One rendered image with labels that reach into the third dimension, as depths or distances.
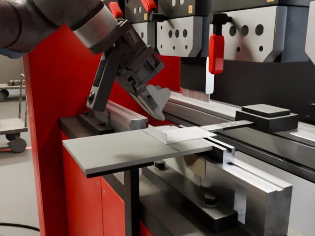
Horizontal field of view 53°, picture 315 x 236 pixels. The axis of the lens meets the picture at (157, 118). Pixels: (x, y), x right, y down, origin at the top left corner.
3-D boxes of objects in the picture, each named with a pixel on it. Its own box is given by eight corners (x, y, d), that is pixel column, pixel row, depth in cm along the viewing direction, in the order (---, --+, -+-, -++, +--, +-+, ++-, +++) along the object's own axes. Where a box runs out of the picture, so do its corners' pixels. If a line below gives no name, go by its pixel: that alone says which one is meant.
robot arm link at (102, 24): (78, 30, 52) (67, 32, 59) (96, 52, 54) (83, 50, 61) (110, 1, 53) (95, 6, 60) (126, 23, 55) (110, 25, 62)
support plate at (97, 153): (62, 144, 67) (62, 140, 67) (168, 129, 79) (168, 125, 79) (85, 174, 52) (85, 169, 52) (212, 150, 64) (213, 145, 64)
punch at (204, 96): (179, 96, 74) (180, 55, 72) (186, 95, 75) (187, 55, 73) (205, 103, 66) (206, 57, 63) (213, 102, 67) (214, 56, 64)
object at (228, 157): (171, 137, 79) (171, 126, 78) (181, 136, 80) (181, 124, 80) (222, 164, 62) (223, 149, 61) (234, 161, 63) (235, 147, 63)
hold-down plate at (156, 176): (141, 173, 81) (141, 162, 80) (159, 169, 83) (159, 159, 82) (214, 234, 55) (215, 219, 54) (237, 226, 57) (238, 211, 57)
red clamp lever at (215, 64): (205, 74, 52) (206, 12, 50) (224, 73, 54) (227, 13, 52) (211, 75, 51) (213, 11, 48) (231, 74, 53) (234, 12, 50)
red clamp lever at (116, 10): (108, 0, 88) (118, 22, 83) (122, 1, 90) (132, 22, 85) (107, 5, 89) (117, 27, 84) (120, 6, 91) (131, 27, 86)
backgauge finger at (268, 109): (189, 130, 80) (190, 111, 79) (263, 119, 92) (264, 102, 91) (219, 143, 70) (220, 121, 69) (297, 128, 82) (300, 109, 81)
